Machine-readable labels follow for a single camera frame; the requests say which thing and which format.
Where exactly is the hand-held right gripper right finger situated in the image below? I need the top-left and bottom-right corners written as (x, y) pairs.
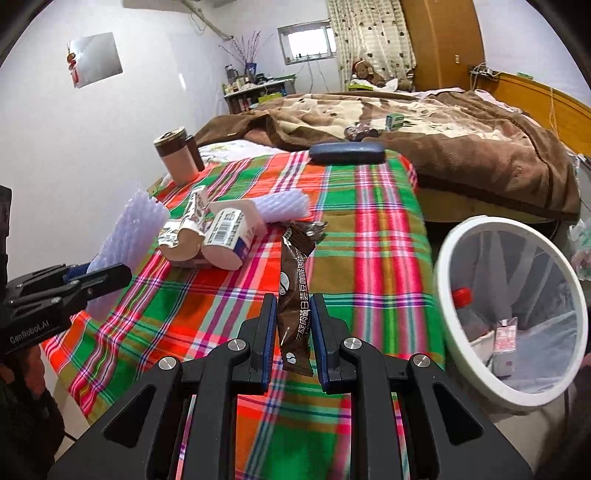
top-left (310, 293), bottom-right (536, 480)

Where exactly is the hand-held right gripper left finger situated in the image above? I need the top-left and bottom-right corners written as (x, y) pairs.
top-left (46, 293), bottom-right (278, 480)

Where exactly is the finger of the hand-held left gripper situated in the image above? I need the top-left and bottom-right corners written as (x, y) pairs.
top-left (7, 263), bottom-right (133, 320)
top-left (7, 263), bottom-right (93, 296)

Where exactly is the white foam fruit net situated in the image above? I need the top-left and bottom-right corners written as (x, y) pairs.
top-left (85, 187), bottom-right (171, 319)
top-left (253, 190), bottom-right (310, 224)

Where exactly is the brown coffee packet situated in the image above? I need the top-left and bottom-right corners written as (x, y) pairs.
top-left (277, 220), bottom-right (328, 376)

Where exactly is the crushed brown paper cup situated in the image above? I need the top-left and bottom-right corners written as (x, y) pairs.
top-left (159, 217), bottom-right (206, 268)

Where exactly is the white barcode paper cup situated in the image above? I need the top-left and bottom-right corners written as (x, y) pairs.
top-left (203, 209), bottom-right (257, 271)

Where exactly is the white black patterned carton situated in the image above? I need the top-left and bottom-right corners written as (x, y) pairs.
top-left (185, 185), bottom-right (213, 232)

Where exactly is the white trash bin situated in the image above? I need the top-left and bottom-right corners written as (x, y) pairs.
top-left (433, 215), bottom-right (589, 411)

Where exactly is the plastic bottle red label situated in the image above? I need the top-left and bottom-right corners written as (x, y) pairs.
top-left (450, 286), bottom-right (490, 342)

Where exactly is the pink drink carton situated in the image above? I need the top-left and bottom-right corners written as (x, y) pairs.
top-left (492, 316), bottom-right (520, 377)

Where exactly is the person's left forearm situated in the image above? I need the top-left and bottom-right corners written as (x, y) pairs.
top-left (0, 346), bottom-right (65, 480)

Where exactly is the red green plaid tablecloth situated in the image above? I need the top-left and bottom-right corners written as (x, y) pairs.
top-left (39, 150), bottom-right (446, 480)

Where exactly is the pink tumbler brown lid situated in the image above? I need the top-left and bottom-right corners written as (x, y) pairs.
top-left (153, 127), bottom-right (200, 183)

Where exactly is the white floral bed sheet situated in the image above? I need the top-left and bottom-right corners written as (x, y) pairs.
top-left (196, 138), bottom-right (287, 167)

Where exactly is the dark blue glasses case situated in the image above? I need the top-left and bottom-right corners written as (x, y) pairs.
top-left (308, 141), bottom-right (386, 164)

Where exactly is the red hanging ornament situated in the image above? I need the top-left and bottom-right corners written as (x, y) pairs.
top-left (67, 41), bottom-right (81, 88)

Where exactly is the dark crumpled wrapper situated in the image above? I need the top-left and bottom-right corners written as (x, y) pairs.
top-left (344, 124), bottom-right (379, 141)

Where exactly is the brown printed blanket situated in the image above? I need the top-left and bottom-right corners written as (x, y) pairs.
top-left (194, 90), bottom-right (581, 222)

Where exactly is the cluttered side desk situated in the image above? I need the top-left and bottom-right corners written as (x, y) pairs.
top-left (223, 76), bottom-right (296, 114)

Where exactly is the vase with dried branches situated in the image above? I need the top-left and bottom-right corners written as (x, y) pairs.
top-left (219, 30), bottom-right (273, 79)

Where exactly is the brown teddy bear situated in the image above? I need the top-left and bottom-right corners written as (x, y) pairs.
top-left (351, 60), bottom-right (389, 88)

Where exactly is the pink bed sheet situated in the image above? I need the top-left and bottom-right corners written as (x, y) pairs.
top-left (406, 88), bottom-right (527, 112)

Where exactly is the printed plastic bag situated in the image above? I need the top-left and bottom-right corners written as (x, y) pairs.
top-left (570, 219), bottom-right (591, 259)

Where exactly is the white air conditioner pipe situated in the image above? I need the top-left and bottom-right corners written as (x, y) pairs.
top-left (178, 0), bottom-right (236, 40)

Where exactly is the small barred window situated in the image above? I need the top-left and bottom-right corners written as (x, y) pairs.
top-left (277, 23), bottom-right (338, 65)

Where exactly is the heart patterned curtain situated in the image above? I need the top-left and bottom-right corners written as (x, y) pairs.
top-left (325, 0), bottom-right (416, 90)

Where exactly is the wooden wardrobe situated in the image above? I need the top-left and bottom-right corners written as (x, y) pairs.
top-left (399, 0), bottom-right (485, 90)

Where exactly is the wooden bed headboard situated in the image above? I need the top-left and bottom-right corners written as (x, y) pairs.
top-left (489, 71), bottom-right (591, 155)

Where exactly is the silver wall mirror sheet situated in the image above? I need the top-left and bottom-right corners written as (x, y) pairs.
top-left (68, 32), bottom-right (124, 88)

